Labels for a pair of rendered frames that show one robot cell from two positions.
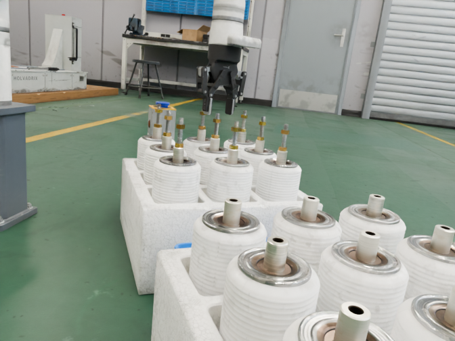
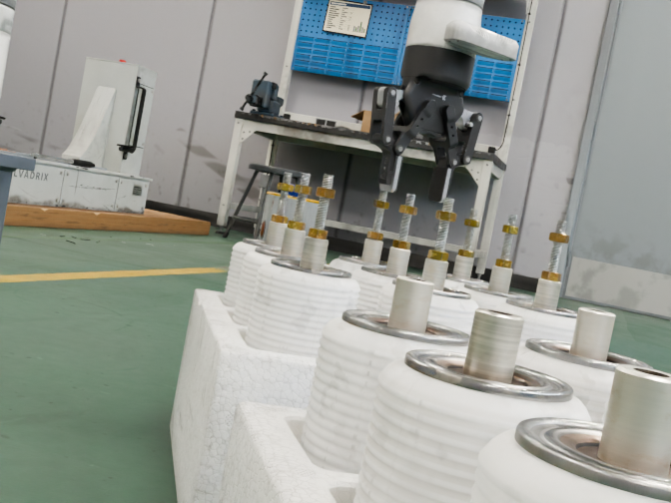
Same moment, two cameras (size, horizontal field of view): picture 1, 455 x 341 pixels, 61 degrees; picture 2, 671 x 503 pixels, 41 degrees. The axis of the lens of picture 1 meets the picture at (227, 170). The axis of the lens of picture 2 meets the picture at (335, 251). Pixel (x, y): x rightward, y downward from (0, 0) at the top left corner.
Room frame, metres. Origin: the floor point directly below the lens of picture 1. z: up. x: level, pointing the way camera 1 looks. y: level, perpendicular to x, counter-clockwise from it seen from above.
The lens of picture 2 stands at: (-0.05, -0.04, 0.31)
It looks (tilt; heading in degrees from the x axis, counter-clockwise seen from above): 3 degrees down; 9
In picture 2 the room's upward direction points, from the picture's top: 11 degrees clockwise
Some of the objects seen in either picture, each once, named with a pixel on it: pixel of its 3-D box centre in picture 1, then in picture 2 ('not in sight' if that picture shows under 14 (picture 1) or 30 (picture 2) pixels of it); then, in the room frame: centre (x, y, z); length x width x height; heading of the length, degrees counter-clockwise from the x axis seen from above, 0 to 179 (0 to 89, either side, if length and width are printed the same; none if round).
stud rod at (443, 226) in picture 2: (234, 139); (441, 237); (0.80, -0.01, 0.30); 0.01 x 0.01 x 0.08
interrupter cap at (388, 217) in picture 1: (373, 214); not in sight; (0.56, -0.23, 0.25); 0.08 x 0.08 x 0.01
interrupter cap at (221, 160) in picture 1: (231, 162); (431, 289); (0.80, -0.01, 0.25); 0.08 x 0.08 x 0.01
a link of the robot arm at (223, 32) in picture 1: (232, 32); (457, 24); (0.90, 0.02, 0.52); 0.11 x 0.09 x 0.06; 45
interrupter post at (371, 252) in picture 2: (201, 135); (371, 253); (1.02, 0.08, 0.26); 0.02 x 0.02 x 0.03
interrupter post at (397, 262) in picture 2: (214, 145); (397, 263); (0.91, 0.04, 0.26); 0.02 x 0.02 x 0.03
